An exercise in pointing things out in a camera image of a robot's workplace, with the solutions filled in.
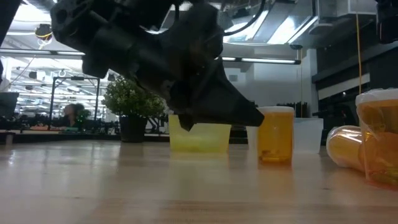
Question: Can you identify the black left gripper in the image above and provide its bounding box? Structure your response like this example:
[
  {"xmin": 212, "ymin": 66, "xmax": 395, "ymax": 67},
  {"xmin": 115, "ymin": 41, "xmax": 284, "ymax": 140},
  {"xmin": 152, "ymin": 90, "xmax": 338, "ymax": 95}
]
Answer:
[{"xmin": 133, "ymin": 2, "xmax": 265, "ymax": 132}]

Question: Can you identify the large amber pill bottle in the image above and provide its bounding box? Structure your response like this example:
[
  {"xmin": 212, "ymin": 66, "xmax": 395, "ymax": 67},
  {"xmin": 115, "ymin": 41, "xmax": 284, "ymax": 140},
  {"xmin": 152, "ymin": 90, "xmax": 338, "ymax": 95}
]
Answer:
[{"xmin": 257, "ymin": 106, "xmax": 295, "ymax": 165}]

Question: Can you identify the amber pill bottle white cap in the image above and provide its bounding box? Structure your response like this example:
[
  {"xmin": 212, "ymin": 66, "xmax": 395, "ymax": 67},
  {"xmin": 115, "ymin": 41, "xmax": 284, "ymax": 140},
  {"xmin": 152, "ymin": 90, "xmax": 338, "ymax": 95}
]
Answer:
[{"xmin": 326, "ymin": 125, "xmax": 365, "ymax": 172}]

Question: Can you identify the translucent yellow plastic bin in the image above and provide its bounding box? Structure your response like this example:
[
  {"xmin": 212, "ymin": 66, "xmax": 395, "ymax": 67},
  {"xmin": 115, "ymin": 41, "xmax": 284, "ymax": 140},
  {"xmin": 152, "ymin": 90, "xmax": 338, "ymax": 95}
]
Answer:
[{"xmin": 169, "ymin": 114, "xmax": 233, "ymax": 154}]

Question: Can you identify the translucent white plastic bin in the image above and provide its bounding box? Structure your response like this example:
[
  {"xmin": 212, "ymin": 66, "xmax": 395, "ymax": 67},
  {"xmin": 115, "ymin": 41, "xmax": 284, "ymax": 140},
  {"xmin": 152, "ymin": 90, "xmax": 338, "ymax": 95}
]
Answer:
[{"xmin": 247, "ymin": 117, "xmax": 324, "ymax": 155}]

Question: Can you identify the black plant pot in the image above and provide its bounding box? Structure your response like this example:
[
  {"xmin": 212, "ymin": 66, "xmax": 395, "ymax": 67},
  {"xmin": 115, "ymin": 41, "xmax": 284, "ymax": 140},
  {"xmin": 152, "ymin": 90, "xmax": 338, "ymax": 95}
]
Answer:
[{"xmin": 119, "ymin": 115, "xmax": 149, "ymax": 143}]

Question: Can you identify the green leafy potted plant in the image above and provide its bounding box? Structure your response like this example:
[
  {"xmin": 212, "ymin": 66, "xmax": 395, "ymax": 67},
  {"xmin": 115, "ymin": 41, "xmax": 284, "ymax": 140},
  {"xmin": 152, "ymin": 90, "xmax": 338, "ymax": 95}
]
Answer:
[{"xmin": 101, "ymin": 76, "xmax": 165, "ymax": 118}]

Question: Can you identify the long ceiling light strip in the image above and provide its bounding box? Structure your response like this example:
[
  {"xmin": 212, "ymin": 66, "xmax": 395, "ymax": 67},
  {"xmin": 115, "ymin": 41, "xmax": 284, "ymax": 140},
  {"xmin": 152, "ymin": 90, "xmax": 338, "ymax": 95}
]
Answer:
[{"xmin": 0, "ymin": 49, "xmax": 302, "ymax": 65}]

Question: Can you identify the seated person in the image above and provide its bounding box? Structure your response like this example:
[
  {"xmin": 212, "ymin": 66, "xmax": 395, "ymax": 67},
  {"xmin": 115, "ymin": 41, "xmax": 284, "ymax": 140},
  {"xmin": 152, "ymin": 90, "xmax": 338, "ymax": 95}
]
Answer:
[{"xmin": 60, "ymin": 103, "xmax": 91, "ymax": 129}]

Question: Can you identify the dark background bench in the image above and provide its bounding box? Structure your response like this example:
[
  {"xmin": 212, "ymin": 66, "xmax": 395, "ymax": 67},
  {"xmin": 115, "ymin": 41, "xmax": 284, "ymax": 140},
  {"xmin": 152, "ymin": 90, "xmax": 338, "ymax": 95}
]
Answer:
[{"xmin": 0, "ymin": 129, "xmax": 170, "ymax": 144}]

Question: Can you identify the round ceiling fixture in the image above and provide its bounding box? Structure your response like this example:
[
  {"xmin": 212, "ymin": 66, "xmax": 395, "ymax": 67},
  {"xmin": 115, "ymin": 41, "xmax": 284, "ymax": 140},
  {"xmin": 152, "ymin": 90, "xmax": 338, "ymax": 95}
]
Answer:
[{"xmin": 34, "ymin": 23, "xmax": 54, "ymax": 40}]

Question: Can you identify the dark computer monitor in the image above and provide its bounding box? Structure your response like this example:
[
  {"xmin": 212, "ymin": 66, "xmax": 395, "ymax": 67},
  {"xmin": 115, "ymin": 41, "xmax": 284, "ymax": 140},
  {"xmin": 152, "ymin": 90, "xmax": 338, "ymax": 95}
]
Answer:
[{"xmin": 0, "ymin": 91, "xmax": 20, "ymax": 119}]

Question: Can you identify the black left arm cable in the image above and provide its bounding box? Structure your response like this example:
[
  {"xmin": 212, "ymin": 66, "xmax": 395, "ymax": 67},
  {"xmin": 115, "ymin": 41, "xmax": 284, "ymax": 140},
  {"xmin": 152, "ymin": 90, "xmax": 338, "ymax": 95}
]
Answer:
[{"xmin": 223, "ymin": 0, "xmax": 267, "ymax": 37}]

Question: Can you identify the tall black metal frame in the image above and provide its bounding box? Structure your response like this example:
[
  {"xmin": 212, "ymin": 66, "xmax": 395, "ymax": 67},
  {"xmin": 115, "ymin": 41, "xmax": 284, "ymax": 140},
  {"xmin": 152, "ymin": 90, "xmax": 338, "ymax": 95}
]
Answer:
[{"xmin": 49, "ymin": 77, "xmax": 101, "ymax": 127}]

